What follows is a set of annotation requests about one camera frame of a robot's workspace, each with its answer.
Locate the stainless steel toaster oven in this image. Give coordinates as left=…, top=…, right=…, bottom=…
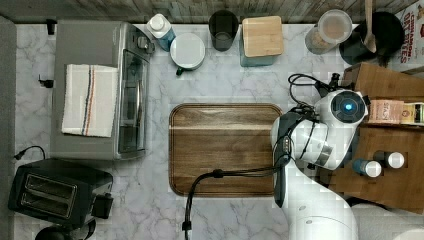
left=51, top=20, right=155, bottom=160

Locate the dark grey cup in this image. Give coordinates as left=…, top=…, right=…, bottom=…
left=208, top=10, right=239, bottom=52

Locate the white striped folded towel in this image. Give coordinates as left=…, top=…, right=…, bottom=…
left=61, top=64, right=118, bottom=138

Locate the blue bottle with white cap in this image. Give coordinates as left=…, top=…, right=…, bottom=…
left=147, top=13, right=176, bottom=52

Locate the blue spice can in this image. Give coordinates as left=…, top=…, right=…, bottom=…
left=352, top=159, right=382, bottom=178

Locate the teal canister with wooden lid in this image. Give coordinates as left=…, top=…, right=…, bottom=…
left=240, top=16, right=284, bottom=67

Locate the black toaster power plug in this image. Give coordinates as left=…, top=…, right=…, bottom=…
left=13, top=145, right=46, bottom=161

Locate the black wall clip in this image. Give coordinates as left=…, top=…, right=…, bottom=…
left=38, top=75, right=54, bottom=88
left=46, top=19, right=57, bottom=35

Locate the wooden spoon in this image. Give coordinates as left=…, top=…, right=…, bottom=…
left=363, top=0, right=377, bottom=53

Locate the glass cereal jar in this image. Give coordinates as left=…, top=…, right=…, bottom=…
left=305, top=9, right=353, bottom=55

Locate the white lidded mug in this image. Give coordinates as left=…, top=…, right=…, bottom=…
left=170, top=33, right=205, bottom=76

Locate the wooden cutting board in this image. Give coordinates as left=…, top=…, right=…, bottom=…
left=169, top=103, right=282, bottom=196

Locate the white paper towel roll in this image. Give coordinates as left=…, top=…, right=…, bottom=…
left=352, top=204, right=424, bottom=240

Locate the oat bites cereal box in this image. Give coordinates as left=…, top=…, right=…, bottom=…
left=388, top=0, right=424, bottom=75

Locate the black two-slot toaster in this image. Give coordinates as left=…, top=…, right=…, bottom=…
left=8, top=159, right=113, bottom=228

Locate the dark spice can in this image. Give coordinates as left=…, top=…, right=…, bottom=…
left=373, top=151, right=405, bottom=169

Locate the black utensil holder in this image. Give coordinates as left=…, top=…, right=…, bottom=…
left=339, top=12, right=404, bottom=65

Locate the wooden drawer box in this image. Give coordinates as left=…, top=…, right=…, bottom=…
left=329, top=63, right=424, bottom=214

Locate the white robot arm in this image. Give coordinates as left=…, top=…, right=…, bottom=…
left=270, top=90, right=368, bottom=240

